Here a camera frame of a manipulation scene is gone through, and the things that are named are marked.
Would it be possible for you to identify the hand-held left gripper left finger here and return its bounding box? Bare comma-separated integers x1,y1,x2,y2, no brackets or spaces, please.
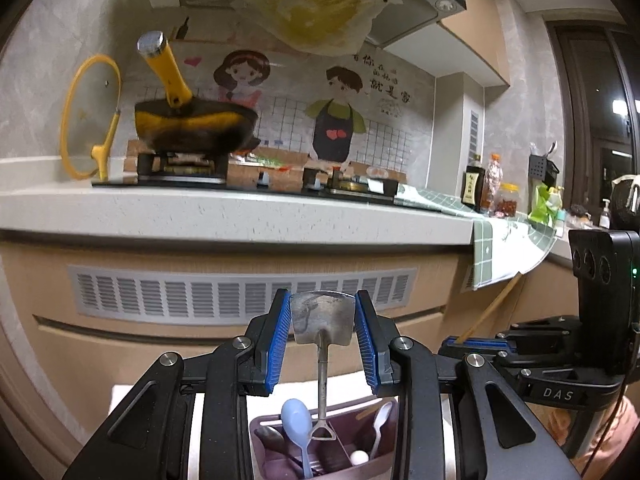
70,287,293,480

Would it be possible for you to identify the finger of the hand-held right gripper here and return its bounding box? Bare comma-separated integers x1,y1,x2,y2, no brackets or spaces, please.
446,336,513,347
437,344,521,363

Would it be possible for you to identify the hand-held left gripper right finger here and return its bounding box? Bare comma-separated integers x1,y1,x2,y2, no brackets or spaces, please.
353,289,581,480

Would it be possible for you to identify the metal shovel-shaped spoon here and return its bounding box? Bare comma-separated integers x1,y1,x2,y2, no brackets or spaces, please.
290,291,357,443

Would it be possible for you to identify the white plastic spoon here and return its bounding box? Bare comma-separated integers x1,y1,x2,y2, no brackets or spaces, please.
371,401,394,458

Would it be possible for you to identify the blue plastic spoon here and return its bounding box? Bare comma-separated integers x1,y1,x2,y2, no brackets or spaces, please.
281,398,316,478

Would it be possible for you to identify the large metal spoon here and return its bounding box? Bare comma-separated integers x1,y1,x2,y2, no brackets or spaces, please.
256,424,288,456

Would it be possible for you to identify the purple plastic utensil holder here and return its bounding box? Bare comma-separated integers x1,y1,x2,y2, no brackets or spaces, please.
249,397,401,480

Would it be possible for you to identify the person's right forearm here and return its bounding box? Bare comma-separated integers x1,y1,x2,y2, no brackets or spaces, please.
532,400,640,476

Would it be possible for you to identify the green checked cloth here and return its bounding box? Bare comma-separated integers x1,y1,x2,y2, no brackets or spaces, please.
395,184,558,288

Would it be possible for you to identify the long grey vent grille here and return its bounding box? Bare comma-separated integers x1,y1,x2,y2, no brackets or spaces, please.
67,265,418,325

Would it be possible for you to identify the dark round object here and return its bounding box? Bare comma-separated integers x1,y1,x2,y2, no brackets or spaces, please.
611,175,640,231

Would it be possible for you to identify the green packet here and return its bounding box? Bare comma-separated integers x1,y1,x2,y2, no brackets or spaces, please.
529,185,565,226

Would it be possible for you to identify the beige kitchen cabinet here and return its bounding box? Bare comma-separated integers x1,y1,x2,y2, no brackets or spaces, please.
0,240,576,461

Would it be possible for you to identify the grey kitchen countertop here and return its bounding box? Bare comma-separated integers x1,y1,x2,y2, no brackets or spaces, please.
0,155,576,261

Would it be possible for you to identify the jar with yellow lid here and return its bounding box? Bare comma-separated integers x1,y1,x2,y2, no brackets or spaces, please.
497,183,520,218

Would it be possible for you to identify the dark sauce bottle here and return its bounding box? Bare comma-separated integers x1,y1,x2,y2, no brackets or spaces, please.
462,154,487,212

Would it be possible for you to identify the black gas stove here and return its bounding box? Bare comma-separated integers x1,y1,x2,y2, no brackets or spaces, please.
91,152,401,206

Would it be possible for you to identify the clear bottle with red cap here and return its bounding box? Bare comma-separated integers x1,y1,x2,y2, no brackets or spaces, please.
482,153,505,217

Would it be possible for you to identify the dark framed window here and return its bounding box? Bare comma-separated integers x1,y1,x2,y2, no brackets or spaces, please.
545,20,640,211

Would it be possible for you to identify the yellow-rimmed glass lid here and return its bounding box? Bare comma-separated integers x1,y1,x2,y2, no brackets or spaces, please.
59,54,123,182

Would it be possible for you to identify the beige upper cabinet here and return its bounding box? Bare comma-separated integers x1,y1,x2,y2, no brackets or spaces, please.
385,0,511,86

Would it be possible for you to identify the range hood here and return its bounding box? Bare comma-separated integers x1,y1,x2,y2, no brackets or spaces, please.
137,0,468,48

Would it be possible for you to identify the yellowed paper hood cover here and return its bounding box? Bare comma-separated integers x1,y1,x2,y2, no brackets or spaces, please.
226,0,403,56

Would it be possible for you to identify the black wall-mounted holder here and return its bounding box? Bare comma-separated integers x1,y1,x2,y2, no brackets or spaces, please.
529,142,560,186

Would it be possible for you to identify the cartoon wall sticker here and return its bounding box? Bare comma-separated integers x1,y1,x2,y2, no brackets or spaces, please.
125,40,433,181

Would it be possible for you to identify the black pan with yellow handle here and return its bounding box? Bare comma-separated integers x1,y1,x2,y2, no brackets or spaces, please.
134,31,261,156

